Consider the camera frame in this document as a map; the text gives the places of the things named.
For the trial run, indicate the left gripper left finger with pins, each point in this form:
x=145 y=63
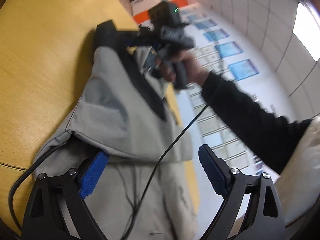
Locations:
x=56 y=207

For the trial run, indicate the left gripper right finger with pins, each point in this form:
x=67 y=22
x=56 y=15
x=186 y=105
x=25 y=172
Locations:
x=263 y=218

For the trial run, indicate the grey and black jacket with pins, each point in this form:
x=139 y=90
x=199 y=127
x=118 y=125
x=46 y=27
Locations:
x=143 y=192

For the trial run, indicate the right forearm black sleeve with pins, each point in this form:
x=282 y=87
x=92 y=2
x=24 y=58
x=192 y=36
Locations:
x=273 y=139

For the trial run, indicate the person's right hand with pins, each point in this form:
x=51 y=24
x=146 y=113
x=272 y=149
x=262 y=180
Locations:
x=195 y=73

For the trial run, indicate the cream puffer vest torso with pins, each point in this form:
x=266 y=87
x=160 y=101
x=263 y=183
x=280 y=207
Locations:
x=298 y=184

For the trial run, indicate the black tracking camera box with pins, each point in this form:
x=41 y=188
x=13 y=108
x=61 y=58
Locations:
x=165 y=14

